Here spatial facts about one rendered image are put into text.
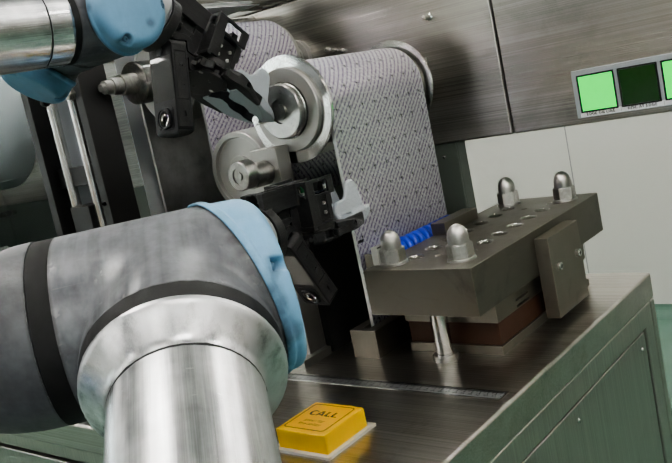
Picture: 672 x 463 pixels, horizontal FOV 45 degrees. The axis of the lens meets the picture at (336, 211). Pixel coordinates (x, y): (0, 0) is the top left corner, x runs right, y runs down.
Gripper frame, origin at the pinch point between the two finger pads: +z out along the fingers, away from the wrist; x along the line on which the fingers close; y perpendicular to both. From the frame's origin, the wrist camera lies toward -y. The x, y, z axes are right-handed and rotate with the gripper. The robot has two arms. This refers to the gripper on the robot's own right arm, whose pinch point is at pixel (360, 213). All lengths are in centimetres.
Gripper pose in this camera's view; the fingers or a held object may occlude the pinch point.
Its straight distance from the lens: 110.3
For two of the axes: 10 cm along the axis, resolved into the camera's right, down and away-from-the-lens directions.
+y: -2.0, -9.7, -1.4
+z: 6.1, -2.4, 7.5
